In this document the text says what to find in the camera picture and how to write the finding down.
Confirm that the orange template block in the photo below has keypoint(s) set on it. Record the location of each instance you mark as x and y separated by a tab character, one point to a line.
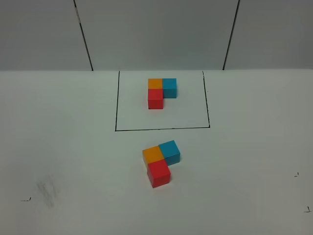
155	83

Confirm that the red template block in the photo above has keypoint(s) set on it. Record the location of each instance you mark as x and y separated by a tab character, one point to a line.
155	98

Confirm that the blue template block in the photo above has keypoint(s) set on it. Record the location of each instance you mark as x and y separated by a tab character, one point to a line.
169	86

